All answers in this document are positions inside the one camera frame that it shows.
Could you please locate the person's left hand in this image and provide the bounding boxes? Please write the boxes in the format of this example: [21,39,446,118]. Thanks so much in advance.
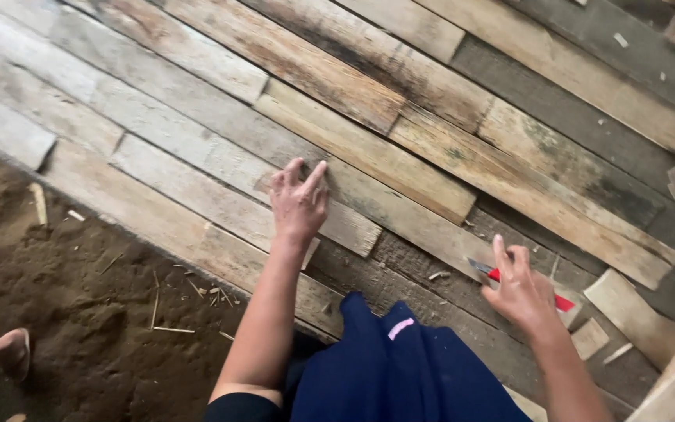
[270,157,330,241]

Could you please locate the person's right hand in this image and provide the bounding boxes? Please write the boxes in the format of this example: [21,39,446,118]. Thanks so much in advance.
[480,234,565,338]

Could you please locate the red handled knife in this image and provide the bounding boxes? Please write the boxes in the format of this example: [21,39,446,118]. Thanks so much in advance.
[468,257,576,313]

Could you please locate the small square wood offcut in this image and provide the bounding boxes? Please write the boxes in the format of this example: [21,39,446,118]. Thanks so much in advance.
[570,318,610,362]

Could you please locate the thin white wood sliver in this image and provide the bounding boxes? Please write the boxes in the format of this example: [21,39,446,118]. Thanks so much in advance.
[602,342,634,365]

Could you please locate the short loose wooden board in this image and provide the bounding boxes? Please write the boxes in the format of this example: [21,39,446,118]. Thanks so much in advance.
[584,268,675,371]

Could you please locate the navy blue garment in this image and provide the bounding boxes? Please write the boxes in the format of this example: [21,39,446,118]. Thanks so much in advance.
[289,292,533,422]

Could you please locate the black sleeve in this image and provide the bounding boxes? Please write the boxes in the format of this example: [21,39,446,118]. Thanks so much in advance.
[204,392,284,422]

